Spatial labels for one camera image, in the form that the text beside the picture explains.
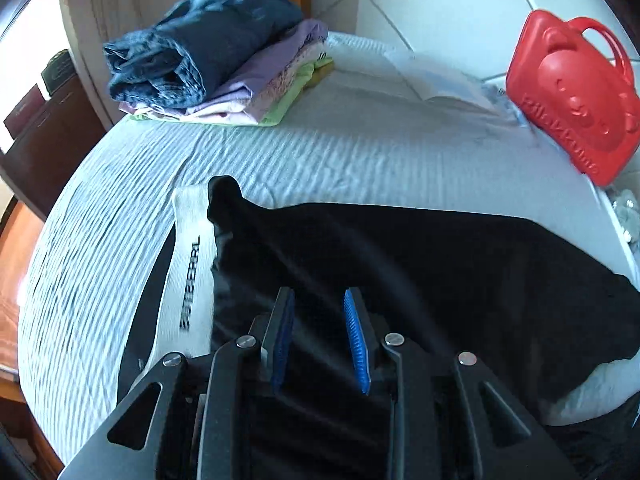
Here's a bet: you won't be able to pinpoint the black pants grey waistband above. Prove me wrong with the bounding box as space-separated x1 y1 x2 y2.
100 177 639 479

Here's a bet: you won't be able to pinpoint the folded pastel clothes stack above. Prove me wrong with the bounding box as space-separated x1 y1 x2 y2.
119 18 333 127

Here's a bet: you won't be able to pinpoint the open paper booklet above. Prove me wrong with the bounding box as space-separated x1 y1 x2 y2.
334 50 504 115

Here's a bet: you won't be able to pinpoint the dark wooden cabinet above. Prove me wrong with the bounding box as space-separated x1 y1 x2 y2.
1 50 106 219

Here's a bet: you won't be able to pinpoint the dark blue folded jeans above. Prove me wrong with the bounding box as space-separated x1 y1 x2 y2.
103 0 304 108

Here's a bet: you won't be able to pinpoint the red bear suitcase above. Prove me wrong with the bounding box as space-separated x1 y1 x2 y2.
506 10 639 186

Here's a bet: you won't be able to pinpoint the white curtain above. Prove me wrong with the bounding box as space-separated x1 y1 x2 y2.
60 0 179 129

